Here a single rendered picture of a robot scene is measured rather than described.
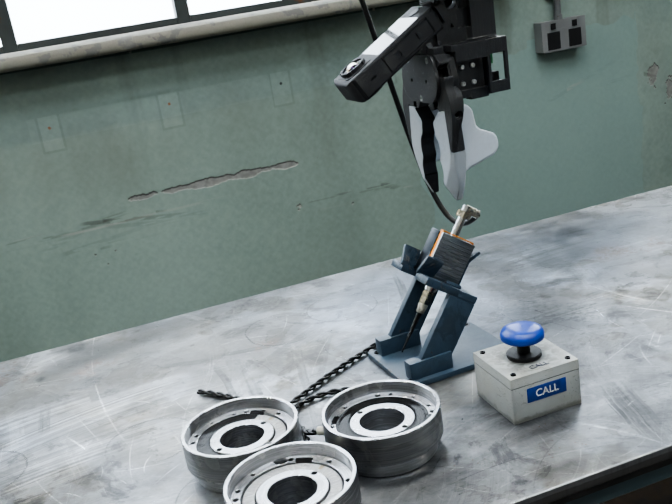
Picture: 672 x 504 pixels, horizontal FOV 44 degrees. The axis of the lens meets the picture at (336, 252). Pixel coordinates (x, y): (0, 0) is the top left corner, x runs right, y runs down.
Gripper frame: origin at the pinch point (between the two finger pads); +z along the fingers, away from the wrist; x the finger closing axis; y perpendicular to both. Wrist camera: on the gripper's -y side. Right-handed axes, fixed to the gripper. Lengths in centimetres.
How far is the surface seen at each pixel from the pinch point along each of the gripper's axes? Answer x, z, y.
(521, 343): -15.1, 11.9, -1.5
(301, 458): -14.6, 15.8, -23.2
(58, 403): 17.8, 18.8, -41.2
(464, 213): -0.8, 3.4, 2.1
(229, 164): 147, 22, 14
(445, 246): -1.3, 6.1, -0.8
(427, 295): -0.6, 11.1, -3.1
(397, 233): 144, 52, 59
